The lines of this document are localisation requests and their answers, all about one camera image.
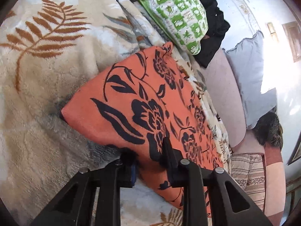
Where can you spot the light blue grey pillow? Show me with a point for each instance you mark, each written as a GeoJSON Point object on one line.
{"type": "Point", "coordinates": [247, 64]}

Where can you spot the beige wall switch plate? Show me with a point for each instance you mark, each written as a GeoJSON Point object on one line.
{"type": "Point", "coordinates": [271, 28]}

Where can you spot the pink quilted bolster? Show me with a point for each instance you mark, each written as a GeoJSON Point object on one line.
{"type": "Point", "coordinates": [225, 96]}

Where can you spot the striped floral cushion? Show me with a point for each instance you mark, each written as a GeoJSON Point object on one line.
{"type": "Point", "coordinates": [248, 171]}

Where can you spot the framed wall plaque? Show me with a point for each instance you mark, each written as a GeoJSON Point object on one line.
{"type": "Point", "coordinates": [292, 31]}

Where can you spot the orange black floral shirt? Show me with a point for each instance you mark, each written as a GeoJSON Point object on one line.
{"type": "Point", "coordinates": [138, 102]}

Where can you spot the green white patterned pillow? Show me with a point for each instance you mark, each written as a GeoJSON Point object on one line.
{"type": "Point", "coordinates": [183, 21]}

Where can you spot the black garment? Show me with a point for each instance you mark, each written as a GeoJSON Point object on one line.
{"type": "Point", "coordinates": [217, 28]}

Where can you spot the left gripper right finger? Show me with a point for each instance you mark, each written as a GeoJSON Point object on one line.
{"type": "Point", "coordinates": [229, 204]}

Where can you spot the large framed picture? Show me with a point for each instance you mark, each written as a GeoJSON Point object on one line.
{"type": "Point", "coordinates": [296, 152]}

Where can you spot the dark furry cushion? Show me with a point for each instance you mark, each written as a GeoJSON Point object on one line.
{"type": "Point", "coordinates": [268, 129]}

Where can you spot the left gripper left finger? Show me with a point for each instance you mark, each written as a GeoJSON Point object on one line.
{"type": "Point", "coordinates": [92, 197]}

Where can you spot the pink sofa backrest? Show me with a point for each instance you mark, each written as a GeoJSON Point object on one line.
{"type": "Point", "coordinates": [274, 174]}

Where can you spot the beige leaf print blanket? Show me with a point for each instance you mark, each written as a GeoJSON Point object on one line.
{"type": "Point", "coordinates": [49, 48]}

